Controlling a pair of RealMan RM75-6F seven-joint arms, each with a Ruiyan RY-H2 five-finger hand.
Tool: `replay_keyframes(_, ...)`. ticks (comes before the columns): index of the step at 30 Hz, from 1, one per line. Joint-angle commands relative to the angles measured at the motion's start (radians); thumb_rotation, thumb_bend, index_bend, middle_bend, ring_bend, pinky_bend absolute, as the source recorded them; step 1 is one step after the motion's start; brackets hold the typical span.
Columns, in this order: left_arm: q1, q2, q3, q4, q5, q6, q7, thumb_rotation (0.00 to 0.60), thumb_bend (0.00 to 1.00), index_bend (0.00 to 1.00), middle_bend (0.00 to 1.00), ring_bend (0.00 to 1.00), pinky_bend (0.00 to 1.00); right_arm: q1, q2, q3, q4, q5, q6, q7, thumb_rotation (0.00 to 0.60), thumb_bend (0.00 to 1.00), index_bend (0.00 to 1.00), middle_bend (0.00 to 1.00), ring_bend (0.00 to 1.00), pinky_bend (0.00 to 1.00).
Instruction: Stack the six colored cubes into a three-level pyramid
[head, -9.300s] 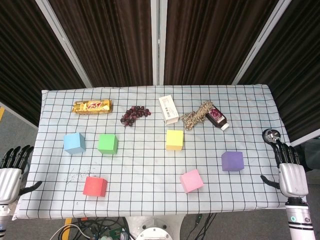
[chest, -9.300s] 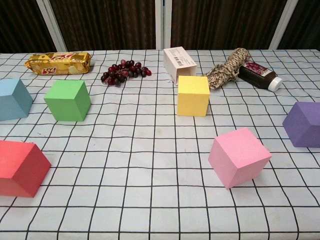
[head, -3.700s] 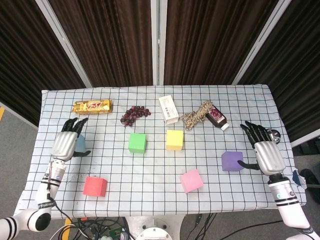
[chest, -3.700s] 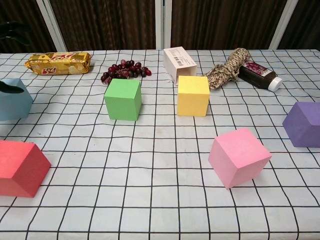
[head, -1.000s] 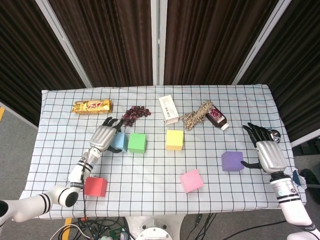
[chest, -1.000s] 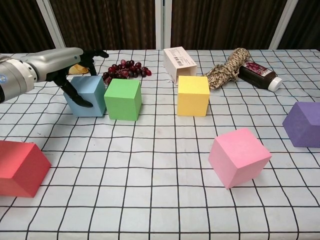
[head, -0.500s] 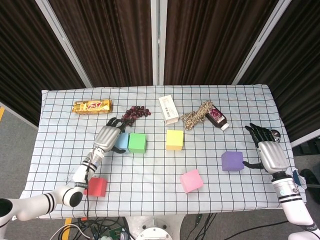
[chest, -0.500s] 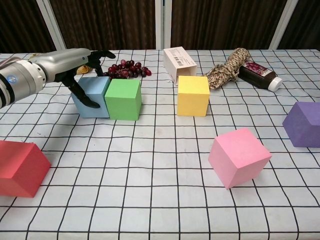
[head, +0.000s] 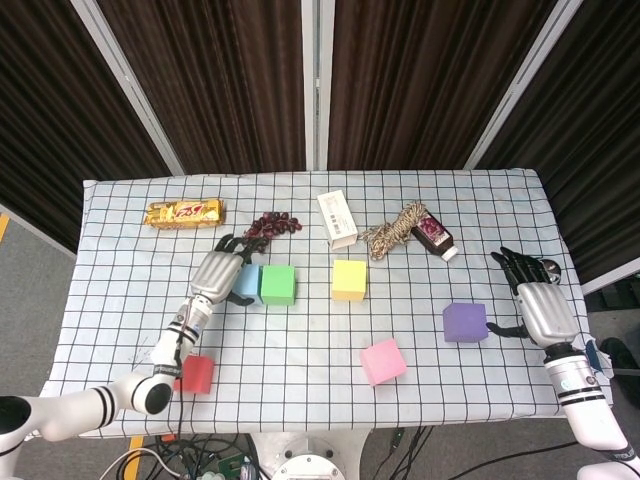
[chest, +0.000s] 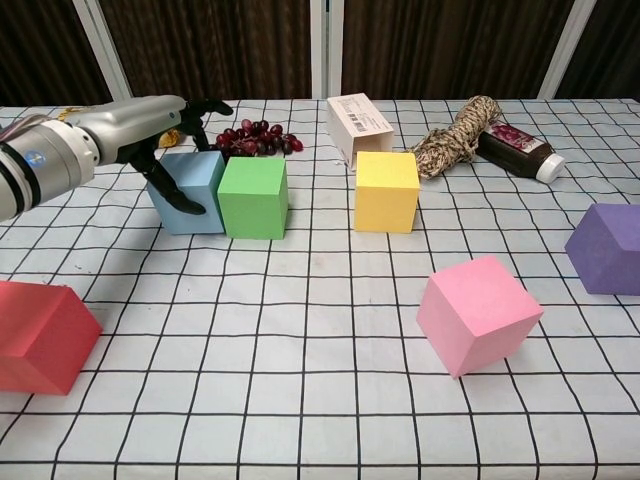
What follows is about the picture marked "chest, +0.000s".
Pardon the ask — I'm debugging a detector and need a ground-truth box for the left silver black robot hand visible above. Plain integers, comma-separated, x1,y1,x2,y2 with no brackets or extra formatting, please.
74,94,234,216

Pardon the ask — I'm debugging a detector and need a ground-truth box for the yellow foam cube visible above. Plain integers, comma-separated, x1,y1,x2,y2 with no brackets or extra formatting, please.
353,152,420,234

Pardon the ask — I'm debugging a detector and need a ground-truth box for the light blue foam cube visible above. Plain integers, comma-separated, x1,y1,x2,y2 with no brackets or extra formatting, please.
147,151,226,235

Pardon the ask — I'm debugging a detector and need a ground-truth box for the beige twine rope bundle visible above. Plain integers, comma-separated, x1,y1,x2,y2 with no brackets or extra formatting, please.
410,95,503,180

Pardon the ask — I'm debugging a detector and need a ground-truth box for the white carton box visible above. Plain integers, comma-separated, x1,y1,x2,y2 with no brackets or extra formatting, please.
326,92,395,169

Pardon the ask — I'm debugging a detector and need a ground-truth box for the pink foam cube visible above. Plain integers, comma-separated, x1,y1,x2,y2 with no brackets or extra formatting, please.
416,254,545,379

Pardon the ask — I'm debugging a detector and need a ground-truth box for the dark brown ribbed panel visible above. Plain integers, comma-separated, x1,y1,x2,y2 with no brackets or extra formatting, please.
97,0,314,101
340,0,576,100
554,0,640,100
0,0,109,107

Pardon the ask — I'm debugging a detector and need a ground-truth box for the white partition frame post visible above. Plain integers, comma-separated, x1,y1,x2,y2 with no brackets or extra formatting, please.
308,0,345,100
538,0,599,100
72,0,132,104

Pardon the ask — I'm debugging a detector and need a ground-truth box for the green foam cube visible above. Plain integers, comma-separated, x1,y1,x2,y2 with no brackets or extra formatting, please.
216,157,290,240

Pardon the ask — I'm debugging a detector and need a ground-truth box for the red foam cube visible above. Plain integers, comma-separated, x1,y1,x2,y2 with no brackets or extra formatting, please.
0,280,104,397

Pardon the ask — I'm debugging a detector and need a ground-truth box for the gold snack package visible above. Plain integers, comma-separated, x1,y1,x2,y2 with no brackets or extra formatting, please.
54,105,184,150

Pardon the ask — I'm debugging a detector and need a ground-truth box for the dark juice bottle white cap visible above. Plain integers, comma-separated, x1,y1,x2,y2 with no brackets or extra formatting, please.
477,119,566,184

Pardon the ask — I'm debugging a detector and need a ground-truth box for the dark red grape bunch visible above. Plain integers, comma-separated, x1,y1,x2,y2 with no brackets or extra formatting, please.
207,118,304,159

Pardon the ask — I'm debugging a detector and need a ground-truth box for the purple foam cube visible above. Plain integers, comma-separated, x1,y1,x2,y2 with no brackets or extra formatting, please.
564,202,640,296

